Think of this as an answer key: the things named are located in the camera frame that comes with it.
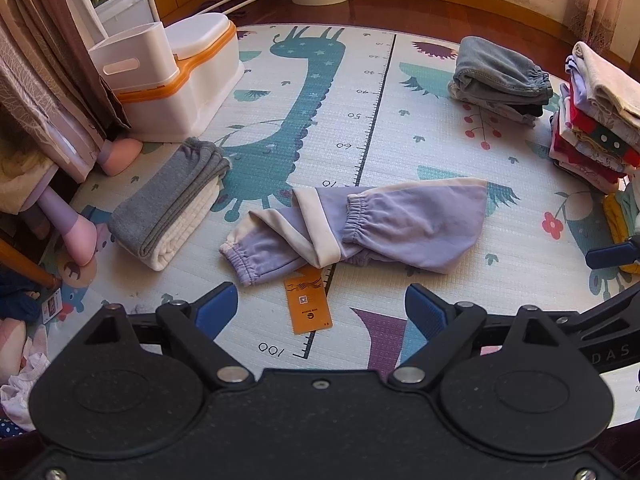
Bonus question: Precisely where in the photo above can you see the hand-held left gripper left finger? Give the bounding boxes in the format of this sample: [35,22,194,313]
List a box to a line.
[85,282,253,390]

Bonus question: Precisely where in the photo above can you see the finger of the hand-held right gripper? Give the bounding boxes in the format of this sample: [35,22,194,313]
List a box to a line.
[585,240,640,272]
[564,285,640,334]

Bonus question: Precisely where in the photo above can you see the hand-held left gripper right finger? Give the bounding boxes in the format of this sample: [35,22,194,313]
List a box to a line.
[387,282,598,391]

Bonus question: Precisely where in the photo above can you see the purple and cream pants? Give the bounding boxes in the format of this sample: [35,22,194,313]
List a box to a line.
[218,176,488,288]

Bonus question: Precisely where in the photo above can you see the yellow and teal folded clothes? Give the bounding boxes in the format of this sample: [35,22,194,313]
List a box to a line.
[602,187,640,275]

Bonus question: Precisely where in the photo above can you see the stack of colourful folded clothes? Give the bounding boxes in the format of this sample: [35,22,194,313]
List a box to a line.
[549,41,640,195]

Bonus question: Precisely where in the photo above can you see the pink and white crumpled clothes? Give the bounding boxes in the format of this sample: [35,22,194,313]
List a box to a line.
[0,320,51,431]

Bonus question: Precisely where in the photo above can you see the cream folded garment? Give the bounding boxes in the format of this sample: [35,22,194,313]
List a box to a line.
[140,180,223,272]

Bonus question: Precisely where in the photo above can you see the orange card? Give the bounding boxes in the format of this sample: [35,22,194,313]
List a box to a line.
[284,266,334,335]

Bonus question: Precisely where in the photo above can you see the grey folded pants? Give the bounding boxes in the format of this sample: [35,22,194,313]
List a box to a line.
[107,137,232,261]

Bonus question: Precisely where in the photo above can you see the purple and pink toy leg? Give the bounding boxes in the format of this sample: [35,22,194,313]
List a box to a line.
[37,187,98,267]

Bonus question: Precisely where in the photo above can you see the pink toy foot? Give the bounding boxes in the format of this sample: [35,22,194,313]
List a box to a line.
[97,139,143,177]

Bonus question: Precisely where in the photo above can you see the wooden chair leg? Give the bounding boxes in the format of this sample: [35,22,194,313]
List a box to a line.
[0,237,63,291]

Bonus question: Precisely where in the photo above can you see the dark blue cloth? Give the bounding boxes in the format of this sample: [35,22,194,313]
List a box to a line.
[0,265,43,323]

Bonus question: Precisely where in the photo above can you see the cartoon animal play mat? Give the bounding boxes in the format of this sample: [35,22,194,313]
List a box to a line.
[37,22,640,431]

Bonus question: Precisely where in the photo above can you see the folded denim pants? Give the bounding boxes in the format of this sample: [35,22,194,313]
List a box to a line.
[452,36,553,106]

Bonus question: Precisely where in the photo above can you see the pale yellow cloth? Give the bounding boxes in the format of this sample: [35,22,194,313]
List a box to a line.
[0,125,56,211]

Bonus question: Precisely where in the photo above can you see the white plastic basket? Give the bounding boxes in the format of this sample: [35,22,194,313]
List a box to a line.
[88,22,177,93]

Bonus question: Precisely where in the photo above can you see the brown patterned curtain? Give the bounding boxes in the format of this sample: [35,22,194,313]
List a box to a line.
[0,0,131,183]

